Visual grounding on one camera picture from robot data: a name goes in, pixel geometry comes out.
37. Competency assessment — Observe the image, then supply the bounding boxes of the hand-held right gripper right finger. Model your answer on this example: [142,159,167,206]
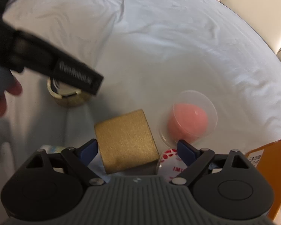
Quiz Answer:
[171,140,254,188]

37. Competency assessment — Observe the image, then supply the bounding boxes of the white red-patterned round item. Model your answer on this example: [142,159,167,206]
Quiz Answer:
[156,149,188,183]

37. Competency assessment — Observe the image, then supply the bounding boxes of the gold square box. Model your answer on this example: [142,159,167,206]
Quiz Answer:
[94,109,160,174]

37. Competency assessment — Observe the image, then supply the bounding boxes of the orange cardboard box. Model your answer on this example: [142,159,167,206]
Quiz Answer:
[245,135,281,223]

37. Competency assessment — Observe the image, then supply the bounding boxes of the cream padded headboard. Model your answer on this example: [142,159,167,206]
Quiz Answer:
[187,0,281,61]

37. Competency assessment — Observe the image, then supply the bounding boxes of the pink egg-shaped sponge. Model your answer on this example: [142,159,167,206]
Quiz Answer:
[167,103,209,143]

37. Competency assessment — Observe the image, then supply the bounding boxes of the clear plastic sponge case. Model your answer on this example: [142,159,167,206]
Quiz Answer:
[158,90,218,149]

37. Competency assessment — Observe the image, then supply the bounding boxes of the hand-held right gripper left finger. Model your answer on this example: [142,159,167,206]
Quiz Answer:
[26,139,106,186]

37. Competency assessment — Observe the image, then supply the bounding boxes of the white bed sheet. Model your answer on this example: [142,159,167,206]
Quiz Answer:
[0,0,281,193]

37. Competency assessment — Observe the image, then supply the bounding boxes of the small white blue packet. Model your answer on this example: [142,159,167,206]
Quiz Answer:
[40,145,66,154]

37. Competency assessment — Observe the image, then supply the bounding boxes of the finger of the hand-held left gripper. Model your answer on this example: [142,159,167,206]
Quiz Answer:
[8,30,105,96]

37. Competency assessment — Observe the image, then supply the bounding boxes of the gold capped jar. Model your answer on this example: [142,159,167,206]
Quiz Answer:
[46,76,90,108]

